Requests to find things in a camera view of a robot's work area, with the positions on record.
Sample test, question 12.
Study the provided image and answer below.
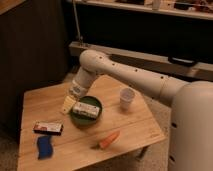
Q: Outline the blue sponge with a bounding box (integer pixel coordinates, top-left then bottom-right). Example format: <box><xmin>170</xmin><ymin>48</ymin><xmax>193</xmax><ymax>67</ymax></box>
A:
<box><xmin>37</xmin><ymin>136</ymin><xmax>53</xmax><ymax>160</ymax></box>

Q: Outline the red chocolate bar packet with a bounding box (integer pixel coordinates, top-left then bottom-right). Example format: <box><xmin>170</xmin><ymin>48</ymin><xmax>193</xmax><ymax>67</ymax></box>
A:
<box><xmin>33</xmin><ymin>122</ymin><xmax>63</xmax><ymax>135</ymax></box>

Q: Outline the long grey case with handle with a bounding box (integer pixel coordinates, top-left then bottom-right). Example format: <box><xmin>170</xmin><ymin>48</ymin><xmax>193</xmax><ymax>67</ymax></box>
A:
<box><xmin>69</xmin><ymin>41</ymin><xmax>213</xmax><ymax>81</ymax></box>

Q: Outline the white snack box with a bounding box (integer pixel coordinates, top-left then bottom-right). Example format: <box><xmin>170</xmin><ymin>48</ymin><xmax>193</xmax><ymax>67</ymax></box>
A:
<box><xmin>72</xmin><ymin>102</ymin><xmax>100</xmax><ymax>118</ymax></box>

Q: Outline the orange pepper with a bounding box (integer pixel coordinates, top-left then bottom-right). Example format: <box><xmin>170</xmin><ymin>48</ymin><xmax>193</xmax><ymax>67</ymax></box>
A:
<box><xmin>98</xmin><ymin>131</ymin><xmax>120</xmax><ymax>149</ymax></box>

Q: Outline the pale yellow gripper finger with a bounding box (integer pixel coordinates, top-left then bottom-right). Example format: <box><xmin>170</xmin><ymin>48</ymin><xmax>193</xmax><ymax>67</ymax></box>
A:
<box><xmin>61</xmin><ymin>95</ymin><xmax>76</xmax><ymax>114</ymax></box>

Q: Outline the cluttered back shelf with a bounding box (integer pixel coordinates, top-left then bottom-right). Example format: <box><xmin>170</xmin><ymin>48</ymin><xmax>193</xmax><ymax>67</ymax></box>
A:
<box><xmin>66</xmin><ymin>0</ymin><xmax>213</xmax><ymax>21</ymax></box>

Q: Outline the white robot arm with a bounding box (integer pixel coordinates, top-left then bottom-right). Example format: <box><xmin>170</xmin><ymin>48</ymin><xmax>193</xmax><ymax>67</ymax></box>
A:
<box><xmin>62</xmin><ymin>50</ymin><xmax>213</xmax><ymax>171</ymax></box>

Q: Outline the metal stand pole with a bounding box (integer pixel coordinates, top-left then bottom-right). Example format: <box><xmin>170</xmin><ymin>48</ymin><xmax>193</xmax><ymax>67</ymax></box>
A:
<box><xmin>72</xmin><ymin>0</ymin><xmax>83</xmax><ymax>45</ymax></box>

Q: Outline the wooden table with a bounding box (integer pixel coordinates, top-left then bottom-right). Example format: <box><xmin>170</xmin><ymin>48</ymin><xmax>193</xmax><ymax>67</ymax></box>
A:
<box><xmin>18</xmin><ymin>76</ymin><xmax>165</xmax><ymax>171</ymax></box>

